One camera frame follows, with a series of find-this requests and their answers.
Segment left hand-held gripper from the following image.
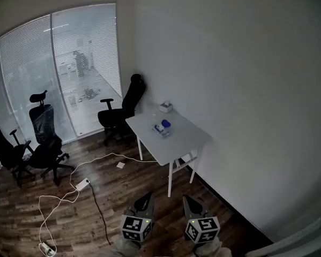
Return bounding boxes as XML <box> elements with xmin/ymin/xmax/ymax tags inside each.
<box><xmin>121</xmin><ymin>192</ymin><xmax>155</xmax><ymax>244</ymax></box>

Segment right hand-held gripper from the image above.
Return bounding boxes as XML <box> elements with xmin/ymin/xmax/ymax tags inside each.
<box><xmin>182</xmin><ymin>195</ymin><xmax>221</xmax><ymax>244</ymax></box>

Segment blue case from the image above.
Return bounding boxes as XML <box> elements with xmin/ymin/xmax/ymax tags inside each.
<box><xmin>151</xmin><ymin>119</ymin><xmax>173</xmax><ymax>139</ymax></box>

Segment person's right forearm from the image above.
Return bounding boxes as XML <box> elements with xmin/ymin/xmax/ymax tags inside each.
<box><xmin>192</xmin><ymin>236</ymin><xmax>223</xmax><ymax>257</ymax></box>

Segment person's left forearm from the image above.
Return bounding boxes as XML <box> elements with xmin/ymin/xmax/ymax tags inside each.
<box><xmin>112</xmin><ymin>235</ymin><xmax>143</xmax><ymax>257</ymax></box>

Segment white power strip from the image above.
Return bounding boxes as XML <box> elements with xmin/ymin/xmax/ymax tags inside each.
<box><xmin>39</xmin><ymin>241</ymin><xmax>57</xmax><ymax>257</ymax></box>
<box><xmin>74</xmin><ymin>177</ymin><xmax>91</xmax><ymax>192</ymax></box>

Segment white table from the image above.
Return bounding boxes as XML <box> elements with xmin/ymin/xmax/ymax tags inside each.
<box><xmin>125</xmin><ymin>107</ymin><xmax>213</xmax><ymax>198</ymax></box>

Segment white tissue box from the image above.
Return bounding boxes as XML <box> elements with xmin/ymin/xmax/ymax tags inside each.
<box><xmin>159</xmin><ymin>100</ymin><xmax>174</xmax><ymax>114</ymax></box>

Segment black high-back office chair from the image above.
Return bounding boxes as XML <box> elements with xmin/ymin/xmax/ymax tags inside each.
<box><xmin>97</xmin><ymin>73</ymin><xmax>147</xmax><ymax>147</ymax></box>

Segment plastic-wrapped black office chair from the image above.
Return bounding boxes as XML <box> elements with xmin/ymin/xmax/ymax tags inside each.
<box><xmin>11</xmin><ymin>89</ymin><xmax>76</xmax><ymax>187</ymax></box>

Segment black power cable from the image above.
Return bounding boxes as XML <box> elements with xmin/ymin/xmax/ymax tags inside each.
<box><xmin>88</xmin><ymin>182</ymin><xmax>112</xmax><ymax>246</ymax></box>

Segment white power cable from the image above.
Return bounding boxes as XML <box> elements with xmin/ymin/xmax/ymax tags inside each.
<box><xmin>38</xmin><ymin>152</ymin><xmax>159</xmax><ymax>253</ymax></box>

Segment white wall pipes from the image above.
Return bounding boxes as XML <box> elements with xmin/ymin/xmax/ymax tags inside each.
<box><xmin>245</xmin><ymin>209</ymin><xmax>321</xmax><ymax>257</ymax></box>

